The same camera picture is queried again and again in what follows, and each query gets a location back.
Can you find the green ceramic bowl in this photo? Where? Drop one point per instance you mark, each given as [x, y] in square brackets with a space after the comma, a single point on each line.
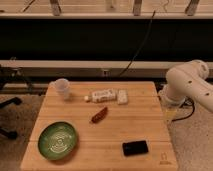
[57, 140]

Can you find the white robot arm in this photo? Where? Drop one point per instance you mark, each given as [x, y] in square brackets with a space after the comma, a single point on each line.
[188, 80]

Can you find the small white packet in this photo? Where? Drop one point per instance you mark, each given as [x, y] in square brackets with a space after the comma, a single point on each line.
[122, 97]

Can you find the brown sausage snack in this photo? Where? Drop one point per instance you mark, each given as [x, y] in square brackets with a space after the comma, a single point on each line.
[100, 115]

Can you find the clear plastic cup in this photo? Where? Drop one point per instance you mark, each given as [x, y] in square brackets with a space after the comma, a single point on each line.
[62, 87]

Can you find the black smartphone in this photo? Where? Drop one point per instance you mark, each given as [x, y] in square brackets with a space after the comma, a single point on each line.
[135, 148]

